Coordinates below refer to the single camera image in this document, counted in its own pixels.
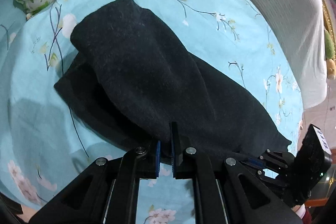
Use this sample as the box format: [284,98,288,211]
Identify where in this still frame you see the black knit pants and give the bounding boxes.
[54,0,290,159]

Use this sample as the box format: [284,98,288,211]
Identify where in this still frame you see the person right hand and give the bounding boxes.
[292,204,312,224]

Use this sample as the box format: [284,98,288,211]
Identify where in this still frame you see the wooden glass cabinet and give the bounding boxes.
[305,153,335,207]

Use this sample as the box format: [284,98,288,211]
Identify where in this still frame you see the light blue floral bedsheet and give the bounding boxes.
[1,0,303,219]

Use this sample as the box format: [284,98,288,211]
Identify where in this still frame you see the green yellow plush toy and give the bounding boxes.
[324,28,336,80]

